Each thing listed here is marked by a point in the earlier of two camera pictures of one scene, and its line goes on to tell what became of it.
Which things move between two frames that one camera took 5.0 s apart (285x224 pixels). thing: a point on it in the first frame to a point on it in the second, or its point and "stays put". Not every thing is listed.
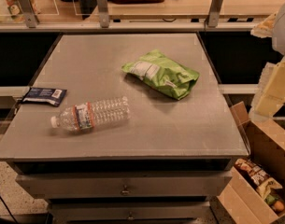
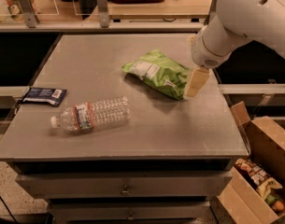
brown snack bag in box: [263, 181] stays put
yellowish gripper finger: [274, 89] to [196, 81]
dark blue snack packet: [45, 95] stays put
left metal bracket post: [27, 6] stays put
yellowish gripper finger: [264, 28] to [192, 39]
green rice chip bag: [166, 76] stays put
